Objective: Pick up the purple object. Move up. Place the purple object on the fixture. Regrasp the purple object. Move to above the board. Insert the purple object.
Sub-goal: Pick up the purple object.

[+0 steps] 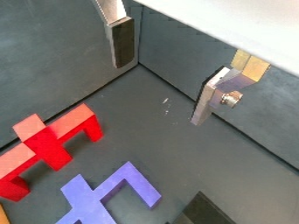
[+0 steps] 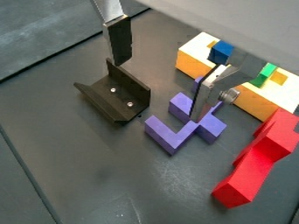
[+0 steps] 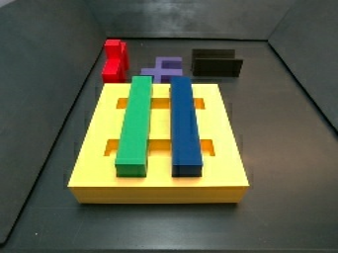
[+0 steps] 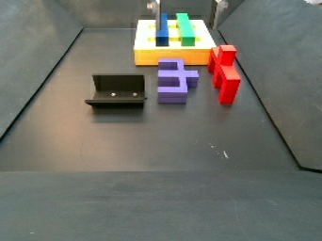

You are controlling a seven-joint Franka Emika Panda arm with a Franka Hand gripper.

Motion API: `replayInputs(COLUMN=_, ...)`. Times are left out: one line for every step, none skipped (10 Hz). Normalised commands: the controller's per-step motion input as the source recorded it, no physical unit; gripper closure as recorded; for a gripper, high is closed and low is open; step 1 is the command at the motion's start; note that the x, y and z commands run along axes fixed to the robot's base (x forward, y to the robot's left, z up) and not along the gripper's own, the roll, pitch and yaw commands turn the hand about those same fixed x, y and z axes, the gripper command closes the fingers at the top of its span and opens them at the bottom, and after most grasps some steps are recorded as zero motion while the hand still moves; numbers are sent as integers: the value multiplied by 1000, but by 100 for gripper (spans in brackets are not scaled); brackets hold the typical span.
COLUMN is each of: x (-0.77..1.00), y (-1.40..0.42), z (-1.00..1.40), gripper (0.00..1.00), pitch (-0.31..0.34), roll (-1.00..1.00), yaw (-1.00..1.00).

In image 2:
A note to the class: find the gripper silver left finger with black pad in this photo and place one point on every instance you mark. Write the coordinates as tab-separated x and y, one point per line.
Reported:
116	28

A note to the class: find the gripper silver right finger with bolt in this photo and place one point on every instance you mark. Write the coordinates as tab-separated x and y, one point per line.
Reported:
216	88

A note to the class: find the purple interlocking puzzle block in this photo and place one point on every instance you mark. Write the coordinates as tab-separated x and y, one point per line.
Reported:
168	140

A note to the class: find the yellow slotted board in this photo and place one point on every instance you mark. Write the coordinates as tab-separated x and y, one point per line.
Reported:
279	92

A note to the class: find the green long bar block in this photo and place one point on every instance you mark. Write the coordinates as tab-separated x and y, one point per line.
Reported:
262	75

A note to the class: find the blue long bar block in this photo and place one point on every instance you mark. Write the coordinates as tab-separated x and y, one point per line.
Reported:
220	52

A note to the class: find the red interlocking puzzle block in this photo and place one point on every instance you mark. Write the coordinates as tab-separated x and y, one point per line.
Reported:
273	143

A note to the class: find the black angle bracket fixture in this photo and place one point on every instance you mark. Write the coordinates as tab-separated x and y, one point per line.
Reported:
118	95

